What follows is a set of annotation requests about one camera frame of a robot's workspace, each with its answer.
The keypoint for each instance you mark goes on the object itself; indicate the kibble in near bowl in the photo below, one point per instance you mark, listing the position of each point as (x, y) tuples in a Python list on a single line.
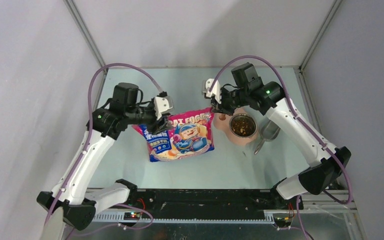
[(242, 126)]

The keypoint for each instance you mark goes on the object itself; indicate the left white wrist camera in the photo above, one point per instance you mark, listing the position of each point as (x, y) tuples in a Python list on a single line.
[(163, 104)]

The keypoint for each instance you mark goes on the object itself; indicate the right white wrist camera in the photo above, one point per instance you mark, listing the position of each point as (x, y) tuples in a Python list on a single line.
[(211, 89)]

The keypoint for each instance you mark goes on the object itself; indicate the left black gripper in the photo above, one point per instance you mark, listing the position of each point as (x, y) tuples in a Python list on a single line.
[(163, 125)]

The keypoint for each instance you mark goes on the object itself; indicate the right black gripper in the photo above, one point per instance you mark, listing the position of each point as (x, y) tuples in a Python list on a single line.
[(222, 107)]

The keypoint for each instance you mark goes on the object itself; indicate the colourful pet food bag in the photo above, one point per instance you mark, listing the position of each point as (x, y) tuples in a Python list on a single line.
[(190, 136)]

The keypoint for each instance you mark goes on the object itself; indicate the aluminium frame rail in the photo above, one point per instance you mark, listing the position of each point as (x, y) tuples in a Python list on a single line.
[(80, 216)]

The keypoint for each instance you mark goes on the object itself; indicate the pink double pet feeder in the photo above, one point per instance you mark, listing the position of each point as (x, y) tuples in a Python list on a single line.
[(240, 128)]

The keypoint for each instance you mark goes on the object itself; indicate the metal food scoop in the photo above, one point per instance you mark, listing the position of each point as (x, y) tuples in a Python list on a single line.
[(268, 133)]

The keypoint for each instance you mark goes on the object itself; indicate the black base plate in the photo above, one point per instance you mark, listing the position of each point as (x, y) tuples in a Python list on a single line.
[(210, 204)]

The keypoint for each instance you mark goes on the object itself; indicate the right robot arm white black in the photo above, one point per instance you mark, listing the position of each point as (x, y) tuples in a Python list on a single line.
[(326, 162)]

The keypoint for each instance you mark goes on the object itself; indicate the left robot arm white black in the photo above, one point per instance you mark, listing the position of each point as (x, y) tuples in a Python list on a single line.
[(102, 130)]

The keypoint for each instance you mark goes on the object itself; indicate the near steel bowl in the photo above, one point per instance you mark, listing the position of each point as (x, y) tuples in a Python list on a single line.
[(243, 126)]

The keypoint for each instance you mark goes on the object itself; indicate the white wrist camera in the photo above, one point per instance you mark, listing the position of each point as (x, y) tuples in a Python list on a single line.
[(163, 104), (211, 89)]

